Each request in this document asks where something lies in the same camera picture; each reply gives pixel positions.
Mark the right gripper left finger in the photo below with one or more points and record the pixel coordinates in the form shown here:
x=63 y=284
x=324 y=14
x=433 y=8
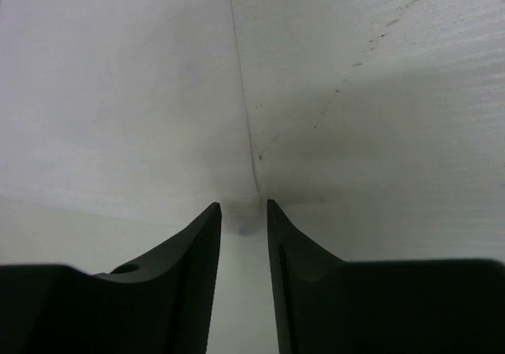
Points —
x=159 y=302

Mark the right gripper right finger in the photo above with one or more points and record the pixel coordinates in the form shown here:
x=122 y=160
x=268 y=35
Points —
x=324 y=304

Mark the white tank top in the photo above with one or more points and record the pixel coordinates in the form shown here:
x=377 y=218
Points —
x=121 y=121

